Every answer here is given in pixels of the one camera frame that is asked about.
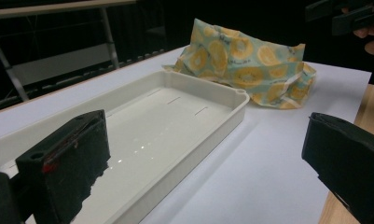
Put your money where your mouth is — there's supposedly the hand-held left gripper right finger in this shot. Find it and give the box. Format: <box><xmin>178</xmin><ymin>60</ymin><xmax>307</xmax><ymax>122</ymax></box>
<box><xmin>301</xmin><ymin>112</ymin><xmax>374</xmax><ymax>224</ymax></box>

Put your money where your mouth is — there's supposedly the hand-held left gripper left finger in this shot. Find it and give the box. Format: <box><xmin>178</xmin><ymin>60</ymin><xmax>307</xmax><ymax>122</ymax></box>
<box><xmin>15</xmin><ymin>109</ymin><xmax>112</xmax><ymax>224</ymax></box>

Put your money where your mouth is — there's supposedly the metal frame stand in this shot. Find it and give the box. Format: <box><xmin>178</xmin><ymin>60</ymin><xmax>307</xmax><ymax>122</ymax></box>
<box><xmin>0</xmin><ymin>0</ymin><xmax>139</xmax><ymax>104</ymax></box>

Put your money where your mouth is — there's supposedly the white plastic tray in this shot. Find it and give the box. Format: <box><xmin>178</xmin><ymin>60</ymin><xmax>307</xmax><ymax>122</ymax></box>
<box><xmin>0</xmin><ymin>69</ymin><xmax>251</xmax><ymax>224</ymax></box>

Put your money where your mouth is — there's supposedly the orange print face mask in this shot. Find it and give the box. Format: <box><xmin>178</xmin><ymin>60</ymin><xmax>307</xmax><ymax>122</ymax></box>
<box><xmin>162</xmin><ymin>18</ymin><xmax>317</xmax><ymax>110</ymax></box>

